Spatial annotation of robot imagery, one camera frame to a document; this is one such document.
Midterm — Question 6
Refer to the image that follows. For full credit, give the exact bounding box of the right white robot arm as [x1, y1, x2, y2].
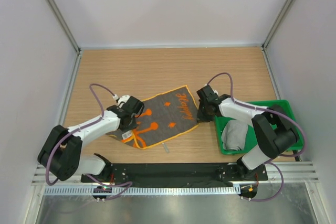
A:
[196, 84, 300, 180]

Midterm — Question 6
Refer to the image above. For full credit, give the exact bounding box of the aluminium frame post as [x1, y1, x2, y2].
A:
[46, 0, 81, 54]
[262, 0, 295, 51]

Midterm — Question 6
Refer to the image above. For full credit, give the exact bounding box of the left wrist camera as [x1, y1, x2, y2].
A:
[112, 94, 130, 105]

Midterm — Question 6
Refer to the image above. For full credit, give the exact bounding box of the right aluminium frame post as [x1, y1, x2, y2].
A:
[262, 0, 295, 51]

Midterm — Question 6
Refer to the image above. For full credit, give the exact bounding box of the left aluminium frame post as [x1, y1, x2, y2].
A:
[46, 0, 81, 54]

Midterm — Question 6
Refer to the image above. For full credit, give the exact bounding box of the front aluminium rail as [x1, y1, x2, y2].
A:
[31, 162, 319, 186]

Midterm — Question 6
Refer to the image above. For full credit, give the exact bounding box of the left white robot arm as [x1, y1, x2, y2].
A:
[37, 95, 144, 182]

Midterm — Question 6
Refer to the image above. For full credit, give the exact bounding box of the grey panda towel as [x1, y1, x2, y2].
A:
[221, 120, 248, 151]

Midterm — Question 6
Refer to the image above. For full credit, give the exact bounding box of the grey orange happy towel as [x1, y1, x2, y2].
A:
[106, 85, 198, 150]

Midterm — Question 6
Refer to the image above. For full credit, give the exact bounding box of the green plastic tray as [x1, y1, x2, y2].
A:
[214, 100, 304, 155]

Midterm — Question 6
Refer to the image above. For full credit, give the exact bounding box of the slotted cable duct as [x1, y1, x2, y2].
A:
[44, 185, 240, 196]

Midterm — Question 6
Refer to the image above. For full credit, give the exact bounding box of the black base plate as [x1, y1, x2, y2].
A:
[97, 163, 268, 188]

